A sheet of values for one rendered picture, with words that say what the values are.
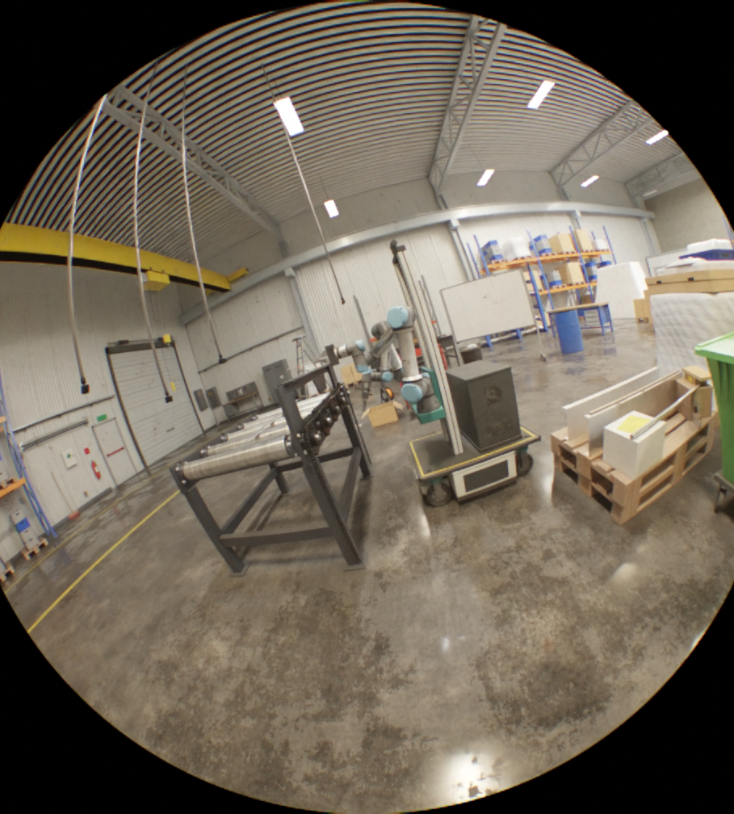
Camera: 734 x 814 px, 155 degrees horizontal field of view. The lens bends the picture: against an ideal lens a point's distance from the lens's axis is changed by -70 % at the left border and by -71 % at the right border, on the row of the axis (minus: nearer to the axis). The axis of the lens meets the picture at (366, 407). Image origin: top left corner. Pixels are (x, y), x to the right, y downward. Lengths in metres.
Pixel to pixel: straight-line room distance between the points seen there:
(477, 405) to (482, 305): 4.39
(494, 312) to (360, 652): 5.82
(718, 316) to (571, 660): 2.49
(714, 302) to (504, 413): 2.13
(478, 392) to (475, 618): 1.28
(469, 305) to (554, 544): 5.17
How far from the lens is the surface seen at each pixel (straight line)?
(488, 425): 1.84
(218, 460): 1.63
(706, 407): 2.38
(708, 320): 2.82
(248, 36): 7.72
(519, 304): 6.02
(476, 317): 6.01
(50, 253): 7.88
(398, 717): 1.26
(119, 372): 11.86
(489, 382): 1.78
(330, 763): 1.31
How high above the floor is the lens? 1.20
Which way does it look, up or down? 12 degrees down
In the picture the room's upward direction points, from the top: 18 degrees counter-clockwise
